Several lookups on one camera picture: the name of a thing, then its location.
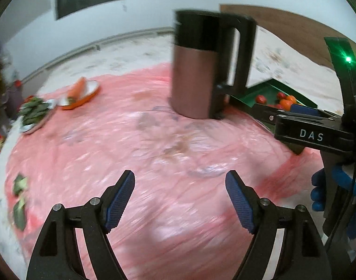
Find large front orange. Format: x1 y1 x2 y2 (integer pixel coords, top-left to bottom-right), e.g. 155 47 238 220
279 99 293 111

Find red apple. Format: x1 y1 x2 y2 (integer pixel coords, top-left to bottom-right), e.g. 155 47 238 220
255 95 267 104
276 92 286 101

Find blue gloved right hand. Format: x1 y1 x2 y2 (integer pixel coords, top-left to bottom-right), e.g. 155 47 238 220
310 164 356 244

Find green box lid tray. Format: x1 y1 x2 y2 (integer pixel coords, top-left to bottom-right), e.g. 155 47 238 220
229 78 317 116

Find floral bed quilt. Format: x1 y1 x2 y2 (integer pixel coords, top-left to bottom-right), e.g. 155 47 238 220
0 26 345 280

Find pink plastic sheet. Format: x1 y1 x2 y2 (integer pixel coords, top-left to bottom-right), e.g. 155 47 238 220
4 62 325 280

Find wooden headboard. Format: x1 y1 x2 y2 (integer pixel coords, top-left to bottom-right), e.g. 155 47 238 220
219 4 341 69

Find black copper electric kettle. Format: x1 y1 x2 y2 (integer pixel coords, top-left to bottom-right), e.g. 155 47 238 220
170 10 256 119

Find bok choy piece lower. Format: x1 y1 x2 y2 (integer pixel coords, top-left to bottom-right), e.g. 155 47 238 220
13 197 27 231

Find bok choy piece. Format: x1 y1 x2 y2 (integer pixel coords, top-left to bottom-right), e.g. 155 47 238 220
12 174 28 196
13 197 27 231

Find bok choy piece upper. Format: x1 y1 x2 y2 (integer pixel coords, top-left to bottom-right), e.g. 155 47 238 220
12 174 28 196

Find white plate with greens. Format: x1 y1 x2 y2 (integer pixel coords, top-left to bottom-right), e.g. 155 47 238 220
18 96 58 135

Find orange carrot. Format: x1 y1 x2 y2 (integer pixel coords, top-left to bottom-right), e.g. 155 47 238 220
67 77 87 104

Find orange oval dish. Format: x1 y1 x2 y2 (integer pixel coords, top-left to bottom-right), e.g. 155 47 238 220
58 77 100 110

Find pile of green leaves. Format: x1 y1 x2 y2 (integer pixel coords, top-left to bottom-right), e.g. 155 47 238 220
18 96 52 126

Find purple storage bin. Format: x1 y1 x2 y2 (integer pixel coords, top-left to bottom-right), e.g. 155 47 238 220
5 80 24 119

